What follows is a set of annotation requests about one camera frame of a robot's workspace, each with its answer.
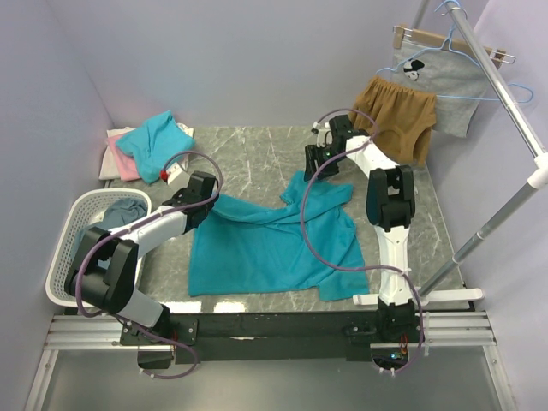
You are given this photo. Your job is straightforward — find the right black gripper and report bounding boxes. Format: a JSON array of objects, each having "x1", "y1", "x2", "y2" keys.
[{"x1": 302, "y1": 144, "x2": 343, "y2": 182}]

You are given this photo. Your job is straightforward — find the teal t shirt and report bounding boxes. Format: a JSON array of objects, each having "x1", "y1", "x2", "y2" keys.
[{"x1": 188, "y1": 171, "x2": 369, "y2": 301}]

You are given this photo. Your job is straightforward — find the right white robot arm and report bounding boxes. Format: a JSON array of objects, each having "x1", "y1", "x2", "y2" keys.
[{"x1": 304, "y1": 115, "x2": 416, "y2": 342}]

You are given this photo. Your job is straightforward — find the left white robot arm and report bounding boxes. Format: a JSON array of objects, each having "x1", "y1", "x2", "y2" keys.
[{"x1": 64, "y1": 171, "x2": 217, "y2": 344}]

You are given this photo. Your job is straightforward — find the brown shorts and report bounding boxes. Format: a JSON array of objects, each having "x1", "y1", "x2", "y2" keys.
[{"x1": 348, "y1": 75, "x2": 437, "y2": 166}]

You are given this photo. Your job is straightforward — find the folded cyan t shirt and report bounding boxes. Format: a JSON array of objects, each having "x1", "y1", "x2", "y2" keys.
[{"x1": 116, "y1": 110, "x2": 194, "y2": 184}]

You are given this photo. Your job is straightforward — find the folded pink t shirt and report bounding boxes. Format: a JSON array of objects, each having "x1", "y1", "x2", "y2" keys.
[{"x1": 107, "y1": 133, "x2": 140, "y2": 182}]

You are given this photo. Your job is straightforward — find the grey-blue t shirt in basket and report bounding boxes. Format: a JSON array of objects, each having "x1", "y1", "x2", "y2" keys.
[{"x1": 74, "y1": 198, "x2": 148, "y2": 243}]

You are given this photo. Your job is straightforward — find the folded white t shirt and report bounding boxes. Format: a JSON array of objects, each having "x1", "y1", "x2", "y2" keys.
[{"x1": 98, "y1": 122, "x2": 196, "y2": 180}]

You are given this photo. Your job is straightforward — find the white laundry basket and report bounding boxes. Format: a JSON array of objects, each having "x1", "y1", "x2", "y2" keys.
[{"x1": 45, "y1": 188, "x2": 152, "y2": 308}]

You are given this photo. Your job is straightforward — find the grey panda cloth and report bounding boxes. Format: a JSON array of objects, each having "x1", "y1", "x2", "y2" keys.
[{"x1": 392, "y1": 42, "x2": 489, "y2": 138}]

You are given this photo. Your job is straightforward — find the wooden clip hanger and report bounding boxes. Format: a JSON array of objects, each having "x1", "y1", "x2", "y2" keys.
[{"x1": 393, "y1": 25, "x2": 516, "y2": 69}]

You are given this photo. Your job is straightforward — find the metal clothes rack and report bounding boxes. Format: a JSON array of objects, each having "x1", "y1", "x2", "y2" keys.
[{"x1": 353, "y1": 1, "x2": 547, "y2": 308}]

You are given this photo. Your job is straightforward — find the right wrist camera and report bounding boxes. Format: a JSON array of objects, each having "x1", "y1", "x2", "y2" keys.
[{"x1": 312, "y1": 122, "x2": 332, "y2": 147}]

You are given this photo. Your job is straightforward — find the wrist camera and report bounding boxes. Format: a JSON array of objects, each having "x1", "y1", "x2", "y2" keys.
[
  {"x1": 160, "y1": 166, "x2": 189, "y2": 187},
  {"x1": 312, "y1": 122, "x2": 332, "y2": 147}
]

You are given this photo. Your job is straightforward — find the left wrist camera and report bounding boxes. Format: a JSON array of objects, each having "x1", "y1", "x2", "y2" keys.
[{"x1": 160, "y1": 166, "x2": 189, "y2": 187}]

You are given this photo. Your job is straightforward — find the light blue wire hanger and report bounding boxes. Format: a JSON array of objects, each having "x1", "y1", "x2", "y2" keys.
[{"x1": 376, "y1": 1, "x2": 534, "y2": 104}]

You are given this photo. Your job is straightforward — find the aluminium rail frame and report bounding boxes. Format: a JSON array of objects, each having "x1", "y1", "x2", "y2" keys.
[{"x1": 24, "y1": 312, "x2": 517, "y2": 410}]

